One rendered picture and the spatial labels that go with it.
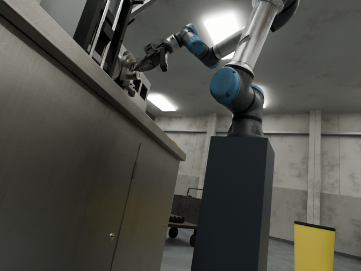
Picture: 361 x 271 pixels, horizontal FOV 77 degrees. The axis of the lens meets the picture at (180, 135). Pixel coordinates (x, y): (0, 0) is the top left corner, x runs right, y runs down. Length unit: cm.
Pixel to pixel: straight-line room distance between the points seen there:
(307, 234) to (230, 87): 244
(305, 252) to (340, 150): 568
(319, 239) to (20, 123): 290
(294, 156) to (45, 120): 804
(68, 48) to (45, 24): 5
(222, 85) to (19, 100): 58
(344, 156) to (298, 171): 133
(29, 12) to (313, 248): 297
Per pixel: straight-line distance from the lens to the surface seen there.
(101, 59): 84
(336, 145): 842
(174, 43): 120
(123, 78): 112
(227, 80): 79
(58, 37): 46
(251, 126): 86
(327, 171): 820
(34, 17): 44
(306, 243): 303
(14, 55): 44
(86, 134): 55
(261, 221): 75
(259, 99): 92
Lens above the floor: 66
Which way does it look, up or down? 16 degrees up
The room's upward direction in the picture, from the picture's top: 11 degrees clockwise
